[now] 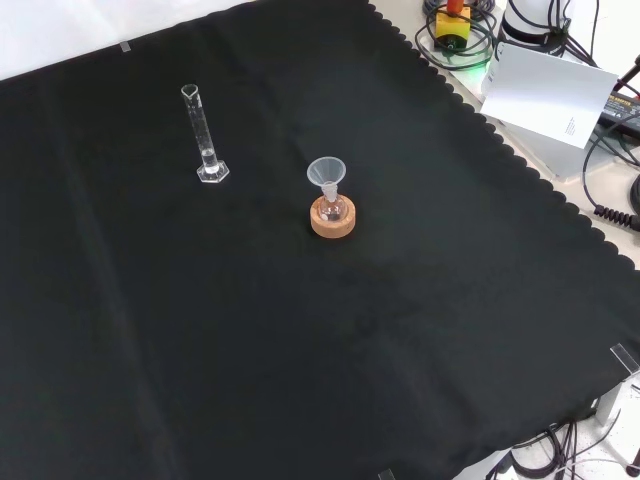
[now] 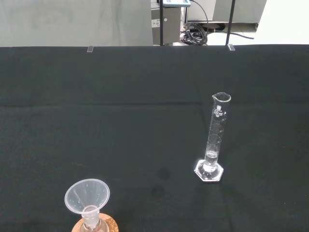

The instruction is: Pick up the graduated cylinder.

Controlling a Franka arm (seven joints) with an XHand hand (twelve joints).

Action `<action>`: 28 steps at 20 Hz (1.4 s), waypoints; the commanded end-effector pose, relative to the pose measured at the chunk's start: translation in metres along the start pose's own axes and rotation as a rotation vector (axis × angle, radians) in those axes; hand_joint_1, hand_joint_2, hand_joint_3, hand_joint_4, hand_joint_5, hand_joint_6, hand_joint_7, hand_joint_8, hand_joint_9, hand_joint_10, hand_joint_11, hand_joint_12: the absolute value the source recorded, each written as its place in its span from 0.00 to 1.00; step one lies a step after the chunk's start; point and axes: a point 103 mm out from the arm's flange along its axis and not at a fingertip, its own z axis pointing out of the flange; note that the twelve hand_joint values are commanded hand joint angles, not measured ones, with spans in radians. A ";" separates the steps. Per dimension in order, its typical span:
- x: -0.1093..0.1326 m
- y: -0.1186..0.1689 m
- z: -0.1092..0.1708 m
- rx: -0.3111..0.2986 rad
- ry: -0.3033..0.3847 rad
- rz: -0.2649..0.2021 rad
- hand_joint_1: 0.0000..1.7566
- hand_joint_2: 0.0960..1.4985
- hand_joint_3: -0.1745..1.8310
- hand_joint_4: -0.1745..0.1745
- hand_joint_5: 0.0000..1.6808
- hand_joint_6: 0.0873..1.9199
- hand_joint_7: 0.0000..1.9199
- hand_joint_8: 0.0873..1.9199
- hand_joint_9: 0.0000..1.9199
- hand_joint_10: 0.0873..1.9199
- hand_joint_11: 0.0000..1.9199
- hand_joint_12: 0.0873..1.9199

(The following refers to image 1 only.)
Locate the small round-bottom glass flask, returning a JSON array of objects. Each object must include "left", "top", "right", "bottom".
[{"left": 319, "top": 191, "right": 347, "bottom": 224}]

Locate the black scalloped bench cloth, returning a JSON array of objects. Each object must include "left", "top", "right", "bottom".
[{"left": 0, "top": 0, "right": 640, "bottom": 480}]

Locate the clear plastic funnel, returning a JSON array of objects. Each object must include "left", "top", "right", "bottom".
[{"left": 306, "top": 157, "right": 349, "bottom": 202}]

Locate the white box under board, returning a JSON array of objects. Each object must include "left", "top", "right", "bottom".
[{"left": 479, "top": 112, "right": 602, "bottom": 182}]

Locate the yellow stop button box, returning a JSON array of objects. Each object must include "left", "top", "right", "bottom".
[{"left": 433, "top": 0, "right": 473, "bottom": 53}]

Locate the clear glass graduated cylinder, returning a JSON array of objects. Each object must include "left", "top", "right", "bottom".
[{"left": 180, "top": 84, "right": 231, "bottom": 185}]

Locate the large clear tape strip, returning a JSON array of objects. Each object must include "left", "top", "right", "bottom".
[{"left": 609, "top": 343, "right": 640, "bottom": 375}]

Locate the black plug with cable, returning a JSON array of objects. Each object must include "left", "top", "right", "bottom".
[{"left": 611, "top": 53, "right": 640, "bottom": 94}]

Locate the black power adapter brick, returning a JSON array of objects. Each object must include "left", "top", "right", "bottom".
[{"left": 598, "top": 91, "right": 640, "bottom": 135}]

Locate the black coiled cable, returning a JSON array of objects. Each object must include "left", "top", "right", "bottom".
[{"left": 593, "top": 203, "right": 640, "bottom": 230}]

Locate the black looped cable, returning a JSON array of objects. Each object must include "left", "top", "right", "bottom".
[{"left": 413, "top": 0, "right": 502, "bottom": 70}]

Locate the black cable bundle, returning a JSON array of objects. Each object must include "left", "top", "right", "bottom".
[{"left": 485, "top": 408, "right": 640, "bottom": 480}]

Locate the cork ring stand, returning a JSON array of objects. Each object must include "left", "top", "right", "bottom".
[{"left": 309, "top": 195, "right": 358, "bottom": 240}]

